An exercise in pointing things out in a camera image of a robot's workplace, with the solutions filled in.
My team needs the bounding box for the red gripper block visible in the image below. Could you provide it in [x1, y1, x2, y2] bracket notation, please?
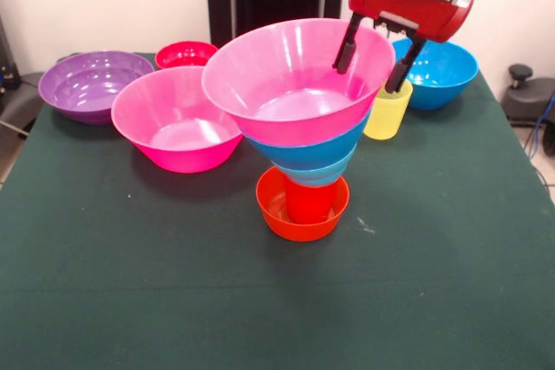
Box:
[331, 0, 477, 94]

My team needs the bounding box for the large pink bowl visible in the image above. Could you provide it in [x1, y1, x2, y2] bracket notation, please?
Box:
[110, 66, 245, 175]
[200, 17, 397, 148]

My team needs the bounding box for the large blue bowl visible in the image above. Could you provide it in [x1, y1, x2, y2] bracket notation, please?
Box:
[391, 37, 480, 112]
[241, 109, 372, 171]

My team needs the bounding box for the stack of small blue bowls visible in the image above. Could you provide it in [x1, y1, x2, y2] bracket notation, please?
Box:
[277, 144, 359, 189]

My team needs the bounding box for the red cup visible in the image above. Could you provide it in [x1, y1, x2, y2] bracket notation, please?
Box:
[284, 181, 343, 224]

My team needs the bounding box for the orange bowl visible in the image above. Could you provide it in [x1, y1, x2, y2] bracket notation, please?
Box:
[255, 165, 350, 243]

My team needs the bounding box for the yellow cup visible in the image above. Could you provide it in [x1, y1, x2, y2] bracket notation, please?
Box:
[362, 79, 414, 141]

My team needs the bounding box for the small crimson bowl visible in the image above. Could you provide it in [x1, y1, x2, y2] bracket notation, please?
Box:
[154, 40, 219, 70]

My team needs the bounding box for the dark green table cloth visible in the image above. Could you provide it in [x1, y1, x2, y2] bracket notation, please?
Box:
[0, 52, 555, 370]

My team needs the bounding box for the purple bowl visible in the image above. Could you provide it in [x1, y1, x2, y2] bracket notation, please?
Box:
[37, 49, 156, 125]

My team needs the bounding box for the black pedestal foot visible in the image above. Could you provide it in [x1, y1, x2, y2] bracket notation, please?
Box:
[502, 63, 555, 128]
[0, 71, 44, 133]

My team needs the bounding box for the blue cable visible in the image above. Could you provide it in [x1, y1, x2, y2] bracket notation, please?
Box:
[526, 92, 555, 159]

